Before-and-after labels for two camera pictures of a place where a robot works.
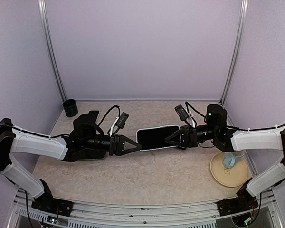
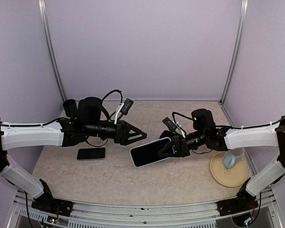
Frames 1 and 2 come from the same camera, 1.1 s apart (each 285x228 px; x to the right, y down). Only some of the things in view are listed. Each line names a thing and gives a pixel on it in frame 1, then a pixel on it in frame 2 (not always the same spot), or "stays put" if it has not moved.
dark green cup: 71,107 stays put
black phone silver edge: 92,157 stays put
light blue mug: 230,158 stays put
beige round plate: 230,177 stays put
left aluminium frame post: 42,5 stays put
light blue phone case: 153,138 → 148,153
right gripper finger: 181,145 → 163,153
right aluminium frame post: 241,43 stays put
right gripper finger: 176,137 → 168,146
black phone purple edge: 154,137 → 147,154
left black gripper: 117,145 → 123,128
